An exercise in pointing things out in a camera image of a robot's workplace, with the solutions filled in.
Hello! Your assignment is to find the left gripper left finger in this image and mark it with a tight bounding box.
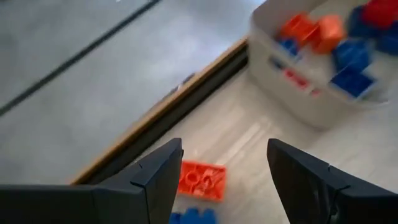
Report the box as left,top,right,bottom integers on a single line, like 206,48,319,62
0,138,185,224

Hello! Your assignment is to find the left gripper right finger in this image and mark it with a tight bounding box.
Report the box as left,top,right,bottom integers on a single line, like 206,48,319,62
266,138,398,224

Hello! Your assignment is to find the small blue toy brick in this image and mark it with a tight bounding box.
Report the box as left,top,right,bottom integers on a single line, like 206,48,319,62
328,67,377,98
331,39,371,73
277,37,301,57
348,6,398,56

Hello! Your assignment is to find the small orange toy brick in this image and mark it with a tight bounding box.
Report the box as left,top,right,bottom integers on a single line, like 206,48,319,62
279,12,320,48
313,14,347,55

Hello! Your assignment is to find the small red toy brick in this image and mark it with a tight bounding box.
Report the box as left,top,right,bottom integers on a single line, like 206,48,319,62
362,0,398,29

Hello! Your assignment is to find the long blue toy brick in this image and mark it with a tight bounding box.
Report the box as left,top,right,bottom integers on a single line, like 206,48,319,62
169,207,218,224

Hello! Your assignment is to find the long red-orange toy brick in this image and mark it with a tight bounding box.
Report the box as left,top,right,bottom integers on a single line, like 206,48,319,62
177,160,228,203

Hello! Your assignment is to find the white plastic bin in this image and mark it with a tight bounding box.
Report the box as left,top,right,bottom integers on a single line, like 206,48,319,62
247,0,398,130

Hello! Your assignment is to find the black aluminium table frame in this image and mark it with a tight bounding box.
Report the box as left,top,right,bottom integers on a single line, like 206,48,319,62
70,40,250,186

